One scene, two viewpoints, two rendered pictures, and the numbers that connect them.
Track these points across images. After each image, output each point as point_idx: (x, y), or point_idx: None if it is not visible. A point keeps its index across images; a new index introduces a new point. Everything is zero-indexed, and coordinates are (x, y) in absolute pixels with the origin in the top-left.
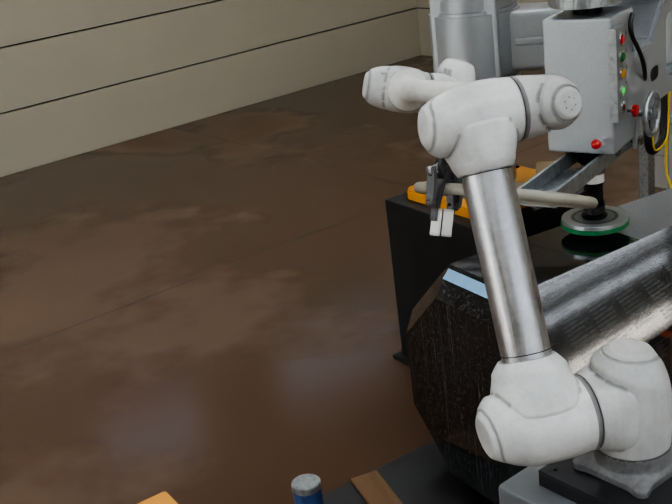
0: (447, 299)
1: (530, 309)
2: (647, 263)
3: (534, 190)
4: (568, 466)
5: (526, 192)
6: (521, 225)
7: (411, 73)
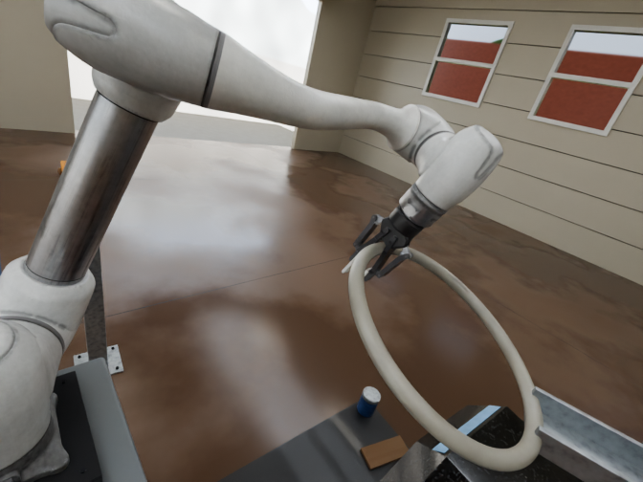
0: (462, 411)
1: (40, 224)
2: None
3: (360, 297)
4: (57, 393)
5: (352, 289)
6: (74, 156)
7: (409, 109)
